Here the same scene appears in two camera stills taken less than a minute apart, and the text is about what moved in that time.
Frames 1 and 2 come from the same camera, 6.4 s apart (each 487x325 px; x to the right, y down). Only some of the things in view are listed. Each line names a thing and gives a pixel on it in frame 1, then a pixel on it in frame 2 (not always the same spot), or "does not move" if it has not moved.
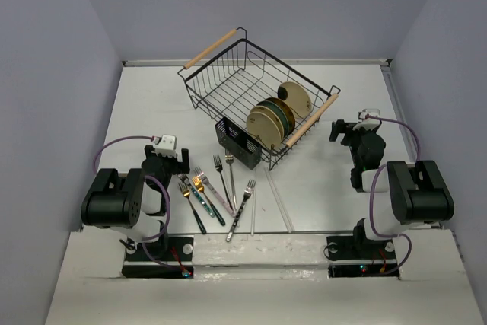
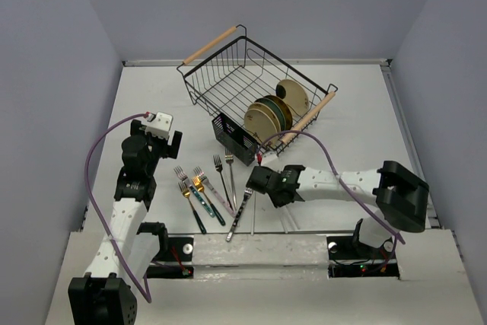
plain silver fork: x=229 y=158 does not move
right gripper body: x=353 y=138 to x=277 y=203
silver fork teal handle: x=184 y=177 does not move
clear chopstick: x=253 y=213 does not move
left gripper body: x=169 y=165 to x=157 y=146
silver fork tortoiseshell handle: x=248 y=192 does not move
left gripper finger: x=185 y=157 to x=173 y=148
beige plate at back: x=298 y=99 does not move
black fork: x=218 y=165 does not move
